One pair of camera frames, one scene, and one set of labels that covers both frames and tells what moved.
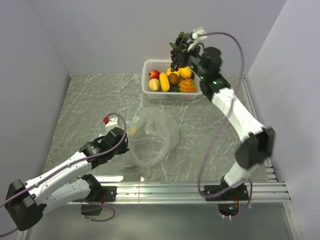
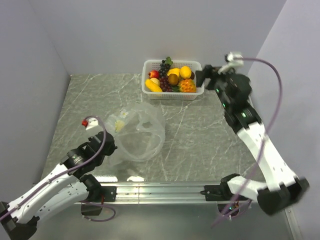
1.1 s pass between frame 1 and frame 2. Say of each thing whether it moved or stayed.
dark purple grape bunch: moved
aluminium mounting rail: stayed
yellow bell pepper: stayed
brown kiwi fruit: stayed
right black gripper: moved
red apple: stayed
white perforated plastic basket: stayed
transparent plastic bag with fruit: moved
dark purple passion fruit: stayed
